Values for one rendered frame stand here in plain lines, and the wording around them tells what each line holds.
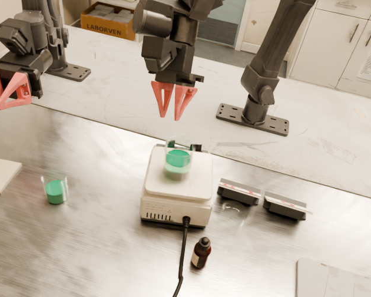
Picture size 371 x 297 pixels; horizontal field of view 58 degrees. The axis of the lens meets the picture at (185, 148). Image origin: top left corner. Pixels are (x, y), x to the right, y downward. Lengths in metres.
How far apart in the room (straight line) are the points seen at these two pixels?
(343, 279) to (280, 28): 0.52
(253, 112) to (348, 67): 2.22
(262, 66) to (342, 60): 2.24
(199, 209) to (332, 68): 2.56
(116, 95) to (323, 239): 0.64
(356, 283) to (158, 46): 0.54
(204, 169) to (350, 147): 0.48
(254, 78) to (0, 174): 0.59
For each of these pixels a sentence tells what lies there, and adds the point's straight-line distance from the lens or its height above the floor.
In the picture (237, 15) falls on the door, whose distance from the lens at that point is 3.51.
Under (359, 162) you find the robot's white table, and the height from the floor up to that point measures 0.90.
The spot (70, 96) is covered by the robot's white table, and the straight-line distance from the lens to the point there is 0.97.
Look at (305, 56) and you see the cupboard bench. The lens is 3.00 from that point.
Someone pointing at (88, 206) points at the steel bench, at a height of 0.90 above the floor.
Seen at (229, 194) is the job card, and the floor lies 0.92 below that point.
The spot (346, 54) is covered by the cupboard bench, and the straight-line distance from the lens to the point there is 3.03.
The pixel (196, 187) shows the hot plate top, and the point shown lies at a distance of 0.60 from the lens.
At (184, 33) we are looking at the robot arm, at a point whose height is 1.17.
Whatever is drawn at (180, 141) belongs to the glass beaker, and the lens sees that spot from 0.60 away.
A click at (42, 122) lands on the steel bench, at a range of 0.89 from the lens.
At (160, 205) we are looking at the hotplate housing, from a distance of 0.61.
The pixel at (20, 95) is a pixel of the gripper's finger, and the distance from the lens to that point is 0.75.
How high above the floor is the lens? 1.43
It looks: 41 degrees down
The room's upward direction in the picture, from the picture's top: 10 degrees clockwise
